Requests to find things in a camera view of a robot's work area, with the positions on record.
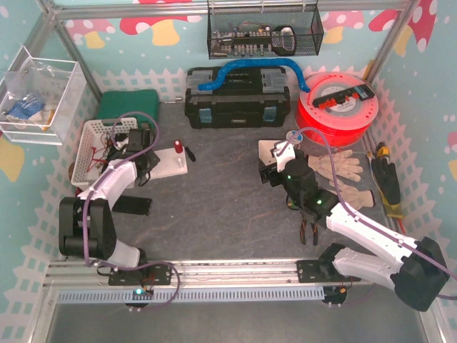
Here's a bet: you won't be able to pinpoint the blue corrugated hose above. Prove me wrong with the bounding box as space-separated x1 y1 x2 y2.
199 58 311 94

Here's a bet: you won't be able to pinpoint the black yellow rubber glove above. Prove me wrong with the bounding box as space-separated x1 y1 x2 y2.
371 157 404 219

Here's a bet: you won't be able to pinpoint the black handled screwdriver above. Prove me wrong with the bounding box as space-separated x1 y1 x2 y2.
184 144 196 162

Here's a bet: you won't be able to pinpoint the white perforated basket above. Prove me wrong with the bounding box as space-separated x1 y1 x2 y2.
71 117 138 190

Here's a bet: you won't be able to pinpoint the white spring box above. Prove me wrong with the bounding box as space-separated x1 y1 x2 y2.
258 140 281 166

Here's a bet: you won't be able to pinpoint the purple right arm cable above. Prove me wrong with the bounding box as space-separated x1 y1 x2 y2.
276 127 457 308

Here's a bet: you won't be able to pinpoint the black wire mesh basket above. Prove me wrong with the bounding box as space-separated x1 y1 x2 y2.
207 4 324 59

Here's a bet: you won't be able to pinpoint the black power strip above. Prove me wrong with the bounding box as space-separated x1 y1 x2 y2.
312 84 375 109

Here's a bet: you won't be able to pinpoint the black device in basket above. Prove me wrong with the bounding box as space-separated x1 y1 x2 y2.
103 133 128 161

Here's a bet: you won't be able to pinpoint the grey slotted cable duct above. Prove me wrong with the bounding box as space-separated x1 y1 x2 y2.
57 286 325 304

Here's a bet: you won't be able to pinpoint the white peg fixture base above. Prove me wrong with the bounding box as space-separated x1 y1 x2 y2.
150 148 188 180

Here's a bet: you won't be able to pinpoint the large red spring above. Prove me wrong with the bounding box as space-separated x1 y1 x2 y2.
174 140 184 154

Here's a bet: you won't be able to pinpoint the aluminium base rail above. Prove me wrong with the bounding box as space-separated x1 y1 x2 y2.
44 259 426 287

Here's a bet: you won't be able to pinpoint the yellow black tool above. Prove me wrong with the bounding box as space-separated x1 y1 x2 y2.
367 141 390 160

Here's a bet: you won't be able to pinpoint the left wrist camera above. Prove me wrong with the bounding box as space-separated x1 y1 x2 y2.
114 129 150 151

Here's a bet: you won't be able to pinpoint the red filament spool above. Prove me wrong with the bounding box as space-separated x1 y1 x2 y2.
295 71 379 148

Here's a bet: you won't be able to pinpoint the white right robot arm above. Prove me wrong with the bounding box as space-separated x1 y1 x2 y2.
258 158 450 312

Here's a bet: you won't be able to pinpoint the upper white work glove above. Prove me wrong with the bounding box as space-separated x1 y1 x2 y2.
308 149 363 182

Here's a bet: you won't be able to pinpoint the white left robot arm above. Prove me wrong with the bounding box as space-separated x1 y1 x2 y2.
59 146 160 270

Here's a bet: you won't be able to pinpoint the clear acrylic box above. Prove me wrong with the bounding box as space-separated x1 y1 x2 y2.
1 46 86 146

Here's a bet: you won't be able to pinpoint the solder wire spool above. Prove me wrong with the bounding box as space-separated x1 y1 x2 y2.
286 130 303 149

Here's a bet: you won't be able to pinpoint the green plastic case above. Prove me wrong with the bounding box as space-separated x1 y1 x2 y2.
96 89 159 122

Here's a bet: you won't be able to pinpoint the blue white glove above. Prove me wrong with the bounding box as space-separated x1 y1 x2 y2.
6 94 45 121

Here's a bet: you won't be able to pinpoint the black toolbox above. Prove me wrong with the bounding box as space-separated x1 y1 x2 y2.
184 66 291 129

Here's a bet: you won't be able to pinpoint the orange black pliers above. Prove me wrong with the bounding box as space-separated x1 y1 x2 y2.
298 217 319 246

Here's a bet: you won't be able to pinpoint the black rectangular plate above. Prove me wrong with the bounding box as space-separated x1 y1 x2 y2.
111 195 153 216

